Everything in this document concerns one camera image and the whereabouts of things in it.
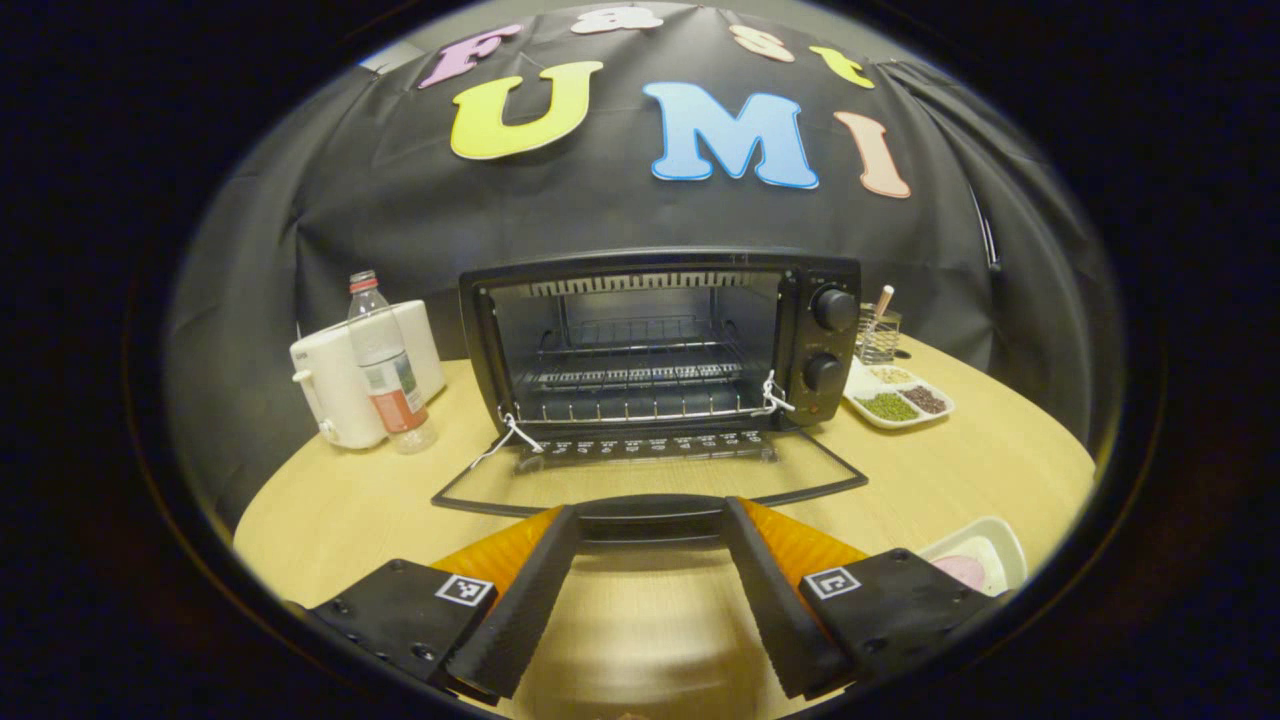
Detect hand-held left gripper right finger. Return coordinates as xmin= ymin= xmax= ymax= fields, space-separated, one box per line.
xmin=723 ymin=496 xmax=1001 ymax=701

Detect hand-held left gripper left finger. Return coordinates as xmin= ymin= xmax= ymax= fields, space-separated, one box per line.
xmin=305 ymin=505 xmax=583 ymax=701

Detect pink round food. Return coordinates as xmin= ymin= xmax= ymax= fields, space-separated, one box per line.
xmin=930 ymin=555 xmax=989 ymax=593

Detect cream rectangular plate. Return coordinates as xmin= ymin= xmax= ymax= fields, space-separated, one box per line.
xmin=915 ymin=516 xmax=1029 ymax=598

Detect black electric oven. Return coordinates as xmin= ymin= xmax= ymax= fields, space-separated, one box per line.
xmin=432 ymin=248 xmax=869 ymax=546

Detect white divided dish with beans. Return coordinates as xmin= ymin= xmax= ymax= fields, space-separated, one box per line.
xmin=843 ymin=360 xmax=956 ymax=431

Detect clear plastic water bottle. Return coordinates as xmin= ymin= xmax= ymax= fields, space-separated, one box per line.
xmin=347 ymin=270 xmax=439 ymax=456

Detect clear holder with straws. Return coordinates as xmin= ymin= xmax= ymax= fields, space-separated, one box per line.
xmin=855 ymin=285 xmax=903 ymax=366

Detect white toaster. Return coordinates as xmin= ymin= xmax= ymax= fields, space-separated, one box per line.
xmin=290 ymin=300 xmax=447 ymax=451

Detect black backdrop cloth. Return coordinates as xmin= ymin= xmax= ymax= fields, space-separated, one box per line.
xmin=165 ymin=5 xmax=1126 ymax=521

